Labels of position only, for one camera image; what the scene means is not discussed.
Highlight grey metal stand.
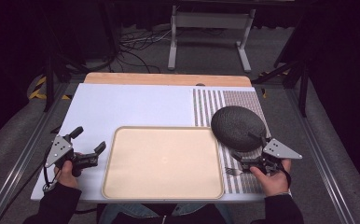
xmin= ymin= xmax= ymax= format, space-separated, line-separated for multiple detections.
xmin=167 ymin=5 xmax=256 ymax=74

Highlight bundle of floor cables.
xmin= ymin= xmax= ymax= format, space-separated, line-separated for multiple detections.
xmin=117 ymin=27 xmax=173 ymax=75

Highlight dark grey woven oval basket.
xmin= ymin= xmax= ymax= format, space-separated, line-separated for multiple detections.
xmin=210 ymin=105 xmax=268 ymax=153

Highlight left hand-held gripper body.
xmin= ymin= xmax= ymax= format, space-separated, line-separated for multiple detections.
xmin=43 ymin=133 xmax=100 ymax=177

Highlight aluminium rail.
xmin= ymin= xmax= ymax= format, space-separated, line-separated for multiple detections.
xmin=0 ymin=82 xmax=71 ymax=224
xmin=284 ymin=88 xmax=357 ymax=224

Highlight striped grey placemat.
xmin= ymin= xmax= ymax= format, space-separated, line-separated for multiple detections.
xmin=192 ymin=88 xmax=273 ymax=195

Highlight person's black jacket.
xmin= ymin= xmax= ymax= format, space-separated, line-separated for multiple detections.
xmin=111 ymin=203 xmax=228 ymax=224

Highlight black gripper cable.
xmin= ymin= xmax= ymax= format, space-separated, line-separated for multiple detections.
xmin=41 ymin=148 xmax=62 ymax=192

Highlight yellow black floor tape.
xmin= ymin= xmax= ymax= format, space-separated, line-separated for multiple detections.
xmin=28 ymin=76 xmax=73 ymax=101

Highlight person's left hand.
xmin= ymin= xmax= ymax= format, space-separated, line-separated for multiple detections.
xmin=53 ymin=151 xmax=85 ymax=190

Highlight black tripod stand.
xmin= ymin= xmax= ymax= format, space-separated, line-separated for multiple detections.
xmin=41 ymin=52 xmax=90 ymax=114
xmin=252 ymin=57 xmax=312 ymax=119

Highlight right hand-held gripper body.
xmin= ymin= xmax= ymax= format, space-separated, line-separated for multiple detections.
xmin=239 ymin=137 xmax=304 ymax=175

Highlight white striped table mat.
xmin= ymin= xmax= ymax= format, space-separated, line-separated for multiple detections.
xmin=30 ymin=82 xmax=268 ymax=203

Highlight wooden table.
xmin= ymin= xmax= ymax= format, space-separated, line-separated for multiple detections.
xmin=83 ymin=72 xmax=253 ymax=88

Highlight beige plastic tray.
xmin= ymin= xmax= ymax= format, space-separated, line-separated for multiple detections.
xmin=102 ymin=125 xmax=226 ymax=201

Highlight person's right hand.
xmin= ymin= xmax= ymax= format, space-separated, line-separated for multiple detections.
xmin=249 ymin=158 xmax=293 ymax=198

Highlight person's blue jeans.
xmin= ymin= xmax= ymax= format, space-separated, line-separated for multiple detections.
xmin=98 ymin=203 xmax=236 ymax=224

